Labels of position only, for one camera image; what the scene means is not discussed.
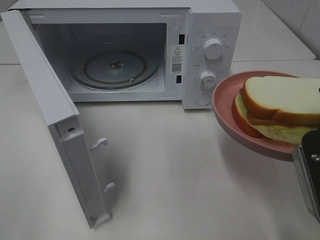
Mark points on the white microwave oven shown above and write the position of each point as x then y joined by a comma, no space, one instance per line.
70,28

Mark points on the sandwich with lettuce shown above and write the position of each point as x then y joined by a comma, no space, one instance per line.
278,108

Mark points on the white timer knob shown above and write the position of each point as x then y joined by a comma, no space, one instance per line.
208,80

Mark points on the white warning label sticker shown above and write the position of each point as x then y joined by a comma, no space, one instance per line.
177,58

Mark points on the round white door button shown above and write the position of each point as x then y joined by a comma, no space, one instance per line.
203,99

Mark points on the white microwave door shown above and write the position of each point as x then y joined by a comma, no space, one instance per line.
61,117

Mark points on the upper white power knob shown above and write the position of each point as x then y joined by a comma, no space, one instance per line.
213,48

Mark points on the pink plate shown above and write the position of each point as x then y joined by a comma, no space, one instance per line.
223,97

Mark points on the glass microwave turntable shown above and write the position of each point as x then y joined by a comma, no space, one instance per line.
115,69

